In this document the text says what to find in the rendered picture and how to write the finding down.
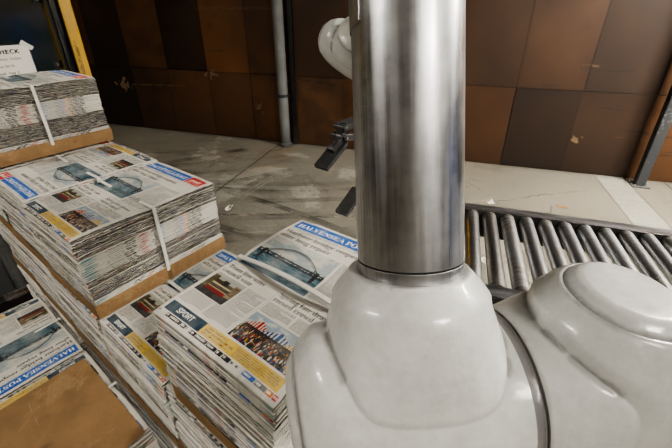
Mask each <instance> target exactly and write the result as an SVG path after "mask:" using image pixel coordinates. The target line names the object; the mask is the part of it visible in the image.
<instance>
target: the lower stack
mask: <svg viewBox="0 0 672 448"><path fill-rule="evenodd" d="M58 320H61V322H62V319H61V318H60V317H59V318H58V319H57V318H56V317H55V315H54V314H53V313H52V311H51V310H50V309H49V308H48V307H47V305H46V304H45V303H44V302H43V301H42V300H41V298H40V297H39V296H38V297H36V298H34V299H31V300H29V301H27V302H25V303H22V304H20V305H18V306H16V307H14V308H12V309H9V310H7V311H5V312H3V313H1V314H0V410H1V409H2V408H4V407H6V406H7V405H9V404H11V403H12V402H14V401H15V400H17V399H18V398H20V397H22V396H23V395H25V394H27V393H28V392H30V391H32V390H33V389H35V388H36V387H38V386H39V385H41V384H43V383H44V382H46V381H47V380H49V379H51V378H52V377H54V376H55V375H57V374H59V373H60V372H62V371H64V370H65V369H67V368H68V367H70V366H72V365H73V364H75V363H77V362H78V361H80V360H82V359H83V358H84V359H85V360H86V361H87V362H88V364H89V365H90V366H91V367H92V368H93V370H94V371H95V372H96V373H97V374H98V376H99V377H100V378H101V379H102V380H103V382H104V383H105V384H106V385H107V386H108V388H109V389H110V390H111V391H112V392H113V394H114V395H115V396H116V397H117V398H118V400H119V401H120V402H121V403H122V404H123V406H124V407H125V408H126V409H127V410H128V412H129V413H130V414H131V415H132V416H133V418H134V419H135V420H136V421H137V422H138V424H139V425H140V426H141V427H142V428H143V430H144V431H145V433H144V434H143V435H142V436H141V437H140V438H138V439H137V440H136V441H135V442H133V443H132V444H131V445H130V446H129V447H128V448H160V446H159V445H158V444H157V443H158V442H157V439H156V438H155V437H154V435H153V431H152V429H151V427H150V425H149V424H148V423H147V422H146V421H145V419H144V418H143V417H142V416H141V415H140V413H139V412H138V411H137V410H136V409H135V407H134V406H133V405H132V404H131V403H130V402H129V400H128V399H127V398H126V397H125V396H124V395H123V394H122V393H121V392H120V389H119V387H118V384H117V382H116V381H115V382H113V383H112V381H111V380H110V378H109V377H108V376H107V375H106V373H105V372H104V371H103V370H102V369H101V367H100V366H99V365H98V364H97V363H96V362H95V360H94V359H93V358H92V357H91V356H90V355H89V354H88V352H86V351H84V350H83V349H82V347H81V346H80V345H79V343H78V342H77V341H76V340H75V339H74V337H73V336H72V335H71V334H70V333H69V332H68V330H67V329H66V328H65V326H64V324H63V322H62V324H63V325H62V324H61V323H59V321H58ZM115 384H116V385H117V388H118V389H117V388H116V387H115V386H114V385H115Z"/></svg>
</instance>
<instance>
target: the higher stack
mask: <svg viewBox="0 0 672 448"><path fill-rule="evenodd" d="M0 77H1V78H0V153H4V152H8V151H13V150H17V149H21V148H26V147H30V146H34V145H38V144H42V143H47V142H51V145H55V144H54V141H55V140H60V139H64V138H68V137H73V136H77V135H82V134H86V133H90V132H94V131H99V130H103V129H107V128H110V127H109V126H108V123H107V121H106V120H107V119H106V116H105V114H104V109H103V108H102V107H101V106H102V105H101V103H102V102H100V101H101V99H100V98H99V94H98V93H99V90H98V88H97V86H96V84H97V83H96V82H95V81H94V80H96V79H94V77H90V76H87V75H83V74H79V73H75V72H71V71H66V70H53V71H41V72H33V73H25V74H17V75H12V76H4V75H0ZM110 144H114V143H113V142H111V141H110V140H108V141H104V142H100V143H96V144H93V145H89V146H85V147H81V148H77V149H73V150H69V151H65V152H61V153H57V154H53V155H49V156H45V157H41V158H37V159H33V160H29V161H25V162H21V163H17V164H13V165H9V166H6V167H2V168H0V173H1V172H4V171H7V170H11V169H14V168H18V167H21V166H25V165H29V164H33V163H37V162H41V161H45V160H52V159H57V158H56V157H57V156H60V157H65V156H67V155H70V154H73V153H76V152H80V151H84V150H87V149H91V148H95V147H100V146H104V145H110ZM0 216H1V217H2V218H3V219H4V220H5V221H6V222H7V223H8V224H9V225H11V224H12V222H11V221H10V220H9V216H8V214H7V213H6V212H5V211H4V210H3V209H1V208H0ZM13 233H14V232H13ZM13 233H12V232H11V231H10V230H9V229H8V228H7V227H6V226H5V225H4V224H3V223H2V222H1V221H0V234H1V235H2V237H3V239H4V240H5V241H6V242H7V243H8V244H9V245H10V248H11V250H12V252H13V256H14V257H15V258H16V259H17V260H18V261H19V262H20V263H21V264H22V265H23V266H24V267H25V268H26V269H27V270H28V271H29V272H30V273H31V275H32V276H33V277H34V278H35V275H34V273H33V271H32V269H31V268H30V267H29V266H28V264H27V263H26V259H25V258H24V257H23V255H24V254H23V253H22V252H23V251H22V249H21V248H20V247H19V245H18V244H17V240H18V239H17V238H16V237H15V234H13ZM17 267H18V268H19V270H20V271H21V272H22V274H23V275H24V277H25V278H26V280H27V282H28V283H29V284H27V285H26V286H27V288H28V289H29V291H30V292H31V295H32V296H33V298H36V297H38V296H39V297H40V298H41V300H42V301H43V302H44V303H45V304H46V305H47V307H48V306H49V304H48V303H47V301H46V299H45V297H44V294H43V292H42V291H41V289H40V288H39V286H38V285H37V284H36V283H35V282H34V281H33V280H32V279H31V278H30V276H29V275H28V274H27V273H26V272H25V271H24V270H23V269H22V268H21V267H20V266H19V265H17ZM35 279H36V278H35Z"/></svg>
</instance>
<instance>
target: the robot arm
mask: <svg viewBox="0 0 672 448"><path fill-rule="evenodd" d="M318 45H319V51H320V53H321V54H322V56H323V57H324V59H325V60H326V61H327V62H328V63H329V64H330V65H331V66H332V67H334V68H335V69H336V70H338V71H339V72H340V73H342V74H343V75H345V76H346V77H348V78H349V79H351V80H352V86H353V116H352V117H349V118H347V119H344V120H341V121H339V122H336V123H335V124H334V129H336V132H332V134H331V136H332V138H334V139H333V140H332V141H331V143H330V144H329V145H328V147H327V149H326V150H325V152H324V153H323V154H322V155H321V157H320V158H319V159H318V160H317V161H316V163H315V164H314V166H315V168H318V169H321V170H324V171H329V169H330V168H331V167H332V166H333V164H334V163H335V162H336V161H337V159H338V158H339V157H340V155H341V154H342V153H343V152H344V150H345V149H346V148H347V147H348V142H345V141H354V150H355V182H356V186H355V187H353V186H352V188H351V189H350V190H349V192H348V193H347V195H346V196H345V197H344V199H343V200H342V201H341V203H340V204H339V206H338V207H337V208H336V210H335V212H336V213H338V214H340V215H343V216H346V217H348V216H349V214H350V213H351V211H352V210H353V209H354V207H355V206H356V214H357V246H358V259H357V260H355V261H354V262H352V263H351V264H350V265H349V267H348V268H347V269H346V270H345V271H344V272H343V274H342V275H341V276H340V277H339V279H338V280H337V281H336V283H335V285H334V286H333V288H332V295H331V302H330V306H329V310H328V315H327V320H324V321H319V322H314V323H312V324H310V325H309V326H308V327H307V328H306V329H305V330H304V331H303V333H302V334H301V335H300V336H299V338H298V339H297V340H296V342H295V344H294V347H293V350H292V352H291V354H290V355H289V357H288V360H287V363H286V369H285V387H286V402H287V412H288V421H289V428H290V434H291V440H292V444H293V448H672V291H670V290H669V289H668V288H666V287H665V286H663V285H662V284H660V283H659V282H657V281H655V280H653V279H652V278H650V277H648V276H646V275H644V274H642V273H639V272H637V271H634V270H632V269H629V268H626V267H623V266H619V265H616V264H611V263H605V262H585V263H572V264H567V265H564V266H562V267H559V268H557V269H554V270H552V271H550V272H548V273H546V274H544V275H542V276H540V277H538V278H537V279H535V280H534V281H533V283H532V284H531V286H530V288H529V290H526V291H522V292H519V293H517V294H515V295H513V296H511V297H508V298H506V299H504V300H502V301H500V302H497V303H495V304H493V305H492V297H491V293H490V291H489V290H488V289H487V287H486V286H485V284H484V283H483V282H482V280H481V279H480V278H479V277H478V276H477V275H476V274H475V273H474V271H473V270H472V269H471V268H470V267H469V266H468V265H467V264H465V263H464V216H465V47H466V0H349V17H347V18H345V19H344V18H336V19H332V20H330V21H328V22H327V23H326V24H325V25H324V26H323V27H322V29H321V31H320V33H319V37H318ZM353 128H354V132H346V131H348V130H351V129H353Z"/></svg>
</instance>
